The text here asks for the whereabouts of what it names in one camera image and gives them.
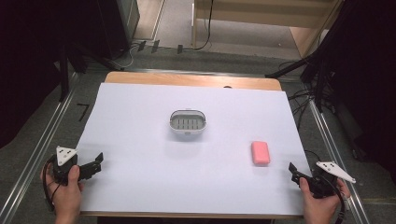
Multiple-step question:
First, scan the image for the white floor cable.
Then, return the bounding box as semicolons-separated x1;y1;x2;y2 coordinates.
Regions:
109;43;142;70

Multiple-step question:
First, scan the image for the person's right hand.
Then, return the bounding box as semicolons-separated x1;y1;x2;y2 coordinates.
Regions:
299;177;351;224

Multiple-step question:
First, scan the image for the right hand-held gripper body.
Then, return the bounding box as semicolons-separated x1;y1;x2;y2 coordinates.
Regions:
299;161;357;199

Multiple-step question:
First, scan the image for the dark cabinet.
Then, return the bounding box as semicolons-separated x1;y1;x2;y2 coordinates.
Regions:
96;0;141;60

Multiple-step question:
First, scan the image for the white paper sheet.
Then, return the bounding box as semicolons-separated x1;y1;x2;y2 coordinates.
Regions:
75;81;313;217

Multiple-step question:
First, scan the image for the metal floor rail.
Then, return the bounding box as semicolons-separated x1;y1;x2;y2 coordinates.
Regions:
306;92;372;224
0;72;80;224

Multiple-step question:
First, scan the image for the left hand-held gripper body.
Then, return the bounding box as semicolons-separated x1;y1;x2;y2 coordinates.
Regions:
51;146;94;187

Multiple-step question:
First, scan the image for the white soap dish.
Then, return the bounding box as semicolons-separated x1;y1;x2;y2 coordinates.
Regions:
169;108;207;135

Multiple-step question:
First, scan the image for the black tripod stand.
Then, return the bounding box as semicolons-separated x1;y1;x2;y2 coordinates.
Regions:
57;40;125;103
264;18;344;114

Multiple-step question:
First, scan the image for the black hanging cable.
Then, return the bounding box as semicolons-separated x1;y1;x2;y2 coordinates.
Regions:
193;0;215;51

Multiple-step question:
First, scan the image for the wooden cabinet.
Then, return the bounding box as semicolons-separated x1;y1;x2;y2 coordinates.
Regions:
191;0;344;59

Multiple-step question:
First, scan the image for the person's left hand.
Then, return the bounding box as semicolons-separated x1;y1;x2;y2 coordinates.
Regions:
40;164;85;224

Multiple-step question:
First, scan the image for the pink soap bar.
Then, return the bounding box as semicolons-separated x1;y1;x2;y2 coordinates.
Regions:
250;141;271;166

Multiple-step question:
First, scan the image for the bundle of black floor cables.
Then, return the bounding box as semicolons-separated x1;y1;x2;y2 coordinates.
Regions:
277;61;316;129

